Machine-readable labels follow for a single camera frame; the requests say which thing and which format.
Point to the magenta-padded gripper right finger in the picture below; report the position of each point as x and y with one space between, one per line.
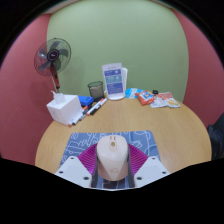
140 163

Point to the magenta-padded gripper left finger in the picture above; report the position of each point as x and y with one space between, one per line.
85 163

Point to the pale pink computer mouse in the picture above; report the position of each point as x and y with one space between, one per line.
112 158

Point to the blue patterned mouse pad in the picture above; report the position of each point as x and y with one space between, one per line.
83 140

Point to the black whiteboard marker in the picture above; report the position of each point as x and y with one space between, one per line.
99 106
79 117

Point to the white tissue box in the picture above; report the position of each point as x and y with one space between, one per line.
63 110

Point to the blue whiteboard eraser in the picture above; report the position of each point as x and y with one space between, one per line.
86 100

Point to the orange-red snack packet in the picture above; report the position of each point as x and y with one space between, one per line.
145 97

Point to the large orange white snack packet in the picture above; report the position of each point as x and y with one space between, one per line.
170 100

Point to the blue snack packet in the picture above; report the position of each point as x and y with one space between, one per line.
130 92

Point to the small black round object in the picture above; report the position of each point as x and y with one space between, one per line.
155 91

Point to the dark mesh pen cup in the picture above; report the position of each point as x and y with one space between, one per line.
95 90

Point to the black office chair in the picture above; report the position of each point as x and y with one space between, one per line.
221 118

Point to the black standing fan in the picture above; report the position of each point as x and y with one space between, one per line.
52 55

